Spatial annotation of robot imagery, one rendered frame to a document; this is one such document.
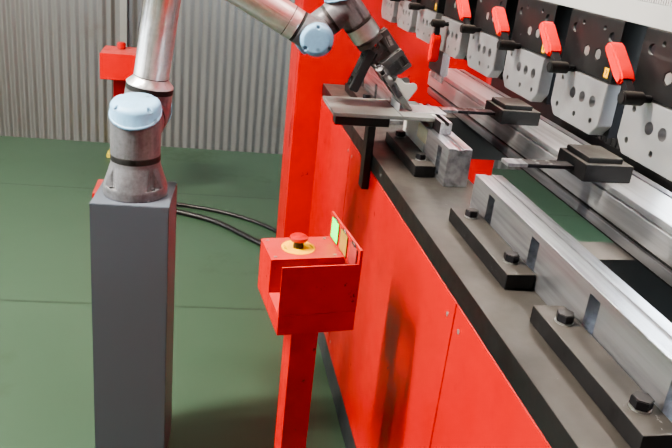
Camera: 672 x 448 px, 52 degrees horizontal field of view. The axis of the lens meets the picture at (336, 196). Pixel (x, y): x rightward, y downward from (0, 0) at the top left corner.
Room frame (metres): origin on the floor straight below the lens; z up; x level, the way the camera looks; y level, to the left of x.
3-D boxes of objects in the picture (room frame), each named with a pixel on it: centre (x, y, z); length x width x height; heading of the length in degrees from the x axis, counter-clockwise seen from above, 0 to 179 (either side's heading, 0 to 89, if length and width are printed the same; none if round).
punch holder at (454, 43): (1.65, -0.26, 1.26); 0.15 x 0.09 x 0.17; 12
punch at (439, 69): (1.82, -0.23, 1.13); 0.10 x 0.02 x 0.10; 12
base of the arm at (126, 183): (1.57, 0.49, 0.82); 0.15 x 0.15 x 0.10
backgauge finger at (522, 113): (1.86, -0.38, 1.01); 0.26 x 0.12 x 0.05; 102
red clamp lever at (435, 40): (1.65, -0.20, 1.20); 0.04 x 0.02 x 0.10; 102
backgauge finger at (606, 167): (1.43, -0.47, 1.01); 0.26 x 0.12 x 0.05; 102
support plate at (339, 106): (1.79, -0.08, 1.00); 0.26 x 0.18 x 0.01; 102
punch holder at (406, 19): (2.04, -0.18, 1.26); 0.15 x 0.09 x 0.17; 12
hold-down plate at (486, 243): (1.22, -0.30, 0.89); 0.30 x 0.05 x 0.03; 12
